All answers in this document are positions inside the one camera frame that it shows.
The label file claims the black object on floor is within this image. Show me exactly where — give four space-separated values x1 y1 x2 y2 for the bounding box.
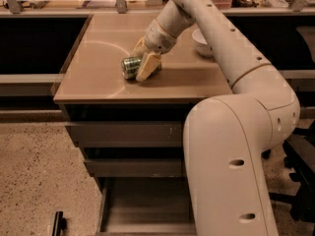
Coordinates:
52 211 67 236

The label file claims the black office chair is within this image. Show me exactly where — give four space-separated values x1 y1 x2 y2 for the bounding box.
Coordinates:
269 121 315 223

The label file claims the middle grey drawer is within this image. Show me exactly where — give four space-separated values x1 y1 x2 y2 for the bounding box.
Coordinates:
84 159 185 177

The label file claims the white bowl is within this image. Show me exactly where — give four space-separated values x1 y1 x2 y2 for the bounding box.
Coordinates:
192 29 213 58

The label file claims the grey drawer cabinet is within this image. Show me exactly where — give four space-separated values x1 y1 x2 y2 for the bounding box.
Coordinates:
50 12 234 236

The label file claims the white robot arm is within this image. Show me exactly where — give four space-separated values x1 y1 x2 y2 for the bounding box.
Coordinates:
132 0 300 236

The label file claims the green soda can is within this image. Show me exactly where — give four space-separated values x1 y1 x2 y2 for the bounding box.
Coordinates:
121 57 161 80

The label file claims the top grey drawer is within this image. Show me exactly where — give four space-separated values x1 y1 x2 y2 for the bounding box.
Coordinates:
65 121 183 148

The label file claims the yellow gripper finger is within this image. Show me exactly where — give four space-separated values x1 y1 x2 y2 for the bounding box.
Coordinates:
130 37 147 57
135 52 161 82

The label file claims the open bottom grey drawer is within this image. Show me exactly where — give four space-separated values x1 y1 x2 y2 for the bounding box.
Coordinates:
95 178 197 236

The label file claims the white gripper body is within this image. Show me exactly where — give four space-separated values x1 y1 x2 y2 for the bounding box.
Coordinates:
145 20 177 54

